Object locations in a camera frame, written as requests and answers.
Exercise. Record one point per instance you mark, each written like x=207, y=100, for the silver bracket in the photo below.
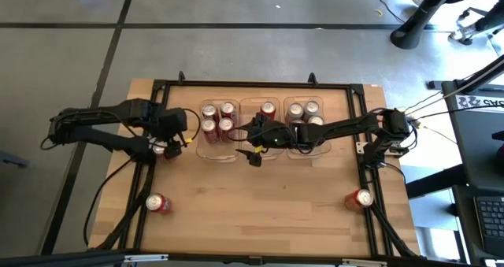
x=364, y=263
x=145, y=258

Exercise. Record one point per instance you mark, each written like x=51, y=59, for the small black frame clamp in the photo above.
x=312, y=78
x=181, y=76

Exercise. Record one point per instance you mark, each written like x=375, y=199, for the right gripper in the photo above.
x=275, y=135

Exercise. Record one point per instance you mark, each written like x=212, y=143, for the white printed label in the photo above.
x=476, y=102

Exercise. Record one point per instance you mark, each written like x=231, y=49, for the person's leg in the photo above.
x=492, y=21

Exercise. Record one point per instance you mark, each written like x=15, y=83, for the grey floor object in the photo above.
x=13, y=160

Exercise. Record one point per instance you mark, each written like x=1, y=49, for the clear plastic bin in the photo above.
x=217, y=150
x=315, y=152
x=250, y=103

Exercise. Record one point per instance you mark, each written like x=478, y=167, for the black diagonal pole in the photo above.
x=478, y=76

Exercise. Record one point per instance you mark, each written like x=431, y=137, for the yellow floor scrap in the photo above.
x=379, y=12

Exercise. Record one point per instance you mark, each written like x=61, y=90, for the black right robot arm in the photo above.
x=342, y=127

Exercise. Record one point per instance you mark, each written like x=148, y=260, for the dark red soda can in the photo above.
x=209, y=110
x=208, y=125
x=227, y=108
x=225, y=124

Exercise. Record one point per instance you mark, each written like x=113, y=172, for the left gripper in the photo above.
x=172, y=123

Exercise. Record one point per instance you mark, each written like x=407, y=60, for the black aluminium table frame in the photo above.
x=275, y=84

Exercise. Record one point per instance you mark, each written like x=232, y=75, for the black keyboard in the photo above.
x=492, y=219

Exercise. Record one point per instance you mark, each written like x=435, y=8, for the black support beam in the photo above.
x=433, y=182

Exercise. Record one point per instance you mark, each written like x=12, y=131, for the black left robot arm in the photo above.
x=98, y=113

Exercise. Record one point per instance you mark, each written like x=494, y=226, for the small black camera box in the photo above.
x=255, y=260

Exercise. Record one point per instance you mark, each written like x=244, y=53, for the black side desk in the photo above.
x=472, y=149

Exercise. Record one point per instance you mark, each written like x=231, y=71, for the black crossbar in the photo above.
x=59, y=261

